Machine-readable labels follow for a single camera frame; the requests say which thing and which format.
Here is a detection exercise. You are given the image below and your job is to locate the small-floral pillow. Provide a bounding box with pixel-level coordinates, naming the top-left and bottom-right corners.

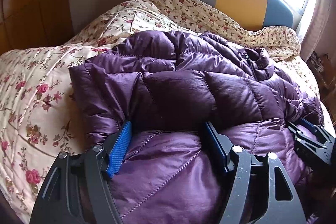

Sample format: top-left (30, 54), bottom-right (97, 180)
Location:
top-left (146, 0), bottom-right (301, 61)

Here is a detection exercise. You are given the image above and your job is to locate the purple quilted down jacket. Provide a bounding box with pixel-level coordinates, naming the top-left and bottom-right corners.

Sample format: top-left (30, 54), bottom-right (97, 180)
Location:
top-left (70, 31), bottom-right (323, 223)

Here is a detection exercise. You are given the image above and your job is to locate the wooden bedside shelf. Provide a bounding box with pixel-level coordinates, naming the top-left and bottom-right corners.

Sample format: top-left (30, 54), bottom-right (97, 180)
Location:
top-left (306, 52), bottom-right (335, 111)

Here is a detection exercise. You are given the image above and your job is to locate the floral quilt bedspread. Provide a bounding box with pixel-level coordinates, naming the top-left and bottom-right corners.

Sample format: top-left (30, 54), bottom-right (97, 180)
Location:
top-left (0, 0), bottom-right (336, 224)

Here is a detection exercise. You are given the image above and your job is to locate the brown wooden wardrobe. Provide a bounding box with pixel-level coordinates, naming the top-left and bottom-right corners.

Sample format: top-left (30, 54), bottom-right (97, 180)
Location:
top-left (1, 0), bottom-right (74, 53)

